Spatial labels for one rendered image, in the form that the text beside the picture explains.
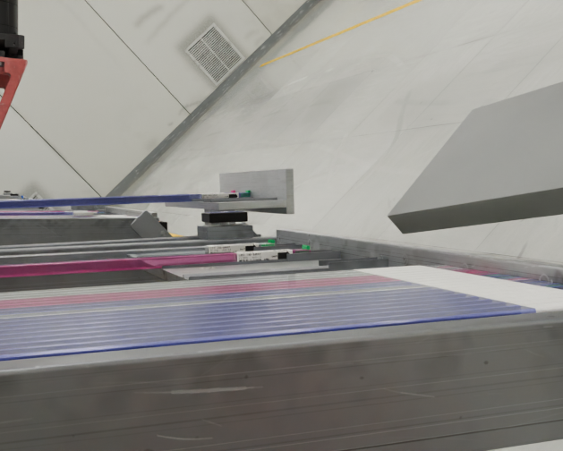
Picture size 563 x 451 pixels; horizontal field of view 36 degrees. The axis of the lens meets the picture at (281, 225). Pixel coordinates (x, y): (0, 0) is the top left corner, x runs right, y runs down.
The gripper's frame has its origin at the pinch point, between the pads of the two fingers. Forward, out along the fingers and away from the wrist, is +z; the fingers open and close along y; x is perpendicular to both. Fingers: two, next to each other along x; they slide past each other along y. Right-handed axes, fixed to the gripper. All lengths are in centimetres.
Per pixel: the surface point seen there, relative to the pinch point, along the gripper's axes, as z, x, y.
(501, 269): 12, 35, 41
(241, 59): -136, 255, -748
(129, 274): 16.1, 16.0, -8.4
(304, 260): 13.3, 30.6, 12.0
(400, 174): -4, 150, -197
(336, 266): 13.1, 29.6, 22.9
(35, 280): 16.6, 5.2, -8.3
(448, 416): 17, 20, 60
